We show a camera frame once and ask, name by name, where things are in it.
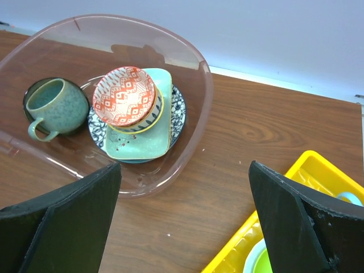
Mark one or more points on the blue floral plate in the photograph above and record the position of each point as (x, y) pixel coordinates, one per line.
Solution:
(97, 128)

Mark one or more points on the mint green rectangular dish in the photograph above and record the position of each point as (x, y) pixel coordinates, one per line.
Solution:
(149, 144)

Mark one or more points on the red patterned bowl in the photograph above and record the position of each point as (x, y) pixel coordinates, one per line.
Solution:
(124, 96)

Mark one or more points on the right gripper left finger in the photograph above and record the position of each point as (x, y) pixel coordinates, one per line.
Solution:
(64, 230)

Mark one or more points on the yellow plastic tray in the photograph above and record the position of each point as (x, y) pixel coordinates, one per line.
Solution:
(312, 170)

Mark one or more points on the green plate white rim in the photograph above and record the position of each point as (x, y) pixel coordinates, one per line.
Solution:
(258, 259)

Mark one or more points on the light blue mug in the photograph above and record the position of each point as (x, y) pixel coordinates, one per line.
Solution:
(350, 197)

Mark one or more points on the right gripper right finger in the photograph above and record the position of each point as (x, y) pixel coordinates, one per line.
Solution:
(305, 230)

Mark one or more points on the teal ceramic cup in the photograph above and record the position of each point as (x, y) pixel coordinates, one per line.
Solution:
(58, 107)

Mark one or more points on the yellow flower patterned bowl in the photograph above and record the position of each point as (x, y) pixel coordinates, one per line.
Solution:
(113, 127)

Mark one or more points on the pink translucent plastic bin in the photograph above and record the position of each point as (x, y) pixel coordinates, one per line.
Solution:
(82, 49)

